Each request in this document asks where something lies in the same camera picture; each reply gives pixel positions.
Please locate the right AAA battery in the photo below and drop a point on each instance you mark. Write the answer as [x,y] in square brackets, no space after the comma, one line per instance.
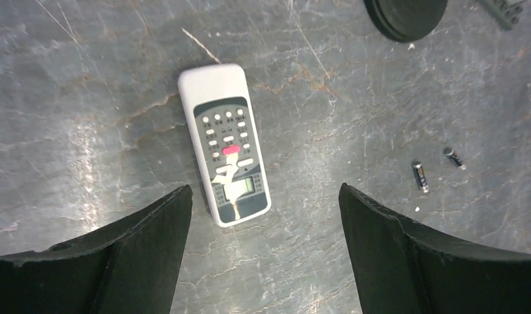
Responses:
[454,158]

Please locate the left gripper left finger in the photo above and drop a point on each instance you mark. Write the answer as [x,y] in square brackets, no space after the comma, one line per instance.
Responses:
[128,266]

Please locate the grey building block baseplate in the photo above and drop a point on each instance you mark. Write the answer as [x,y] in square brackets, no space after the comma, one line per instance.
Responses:
[505,12]

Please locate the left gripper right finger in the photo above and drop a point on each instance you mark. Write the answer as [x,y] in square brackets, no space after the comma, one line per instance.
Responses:
[403,266]

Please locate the microphone on black stand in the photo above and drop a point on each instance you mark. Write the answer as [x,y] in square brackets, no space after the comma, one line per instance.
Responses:
[405,21]

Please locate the white remote control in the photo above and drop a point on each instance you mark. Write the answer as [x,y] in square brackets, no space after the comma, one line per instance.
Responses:
[219,114]

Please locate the left AAA battery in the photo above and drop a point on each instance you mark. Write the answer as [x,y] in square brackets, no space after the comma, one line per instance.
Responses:
[420,176]

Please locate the aaa battery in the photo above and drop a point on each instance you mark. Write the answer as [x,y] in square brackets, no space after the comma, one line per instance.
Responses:
[420,176]
[454,158]

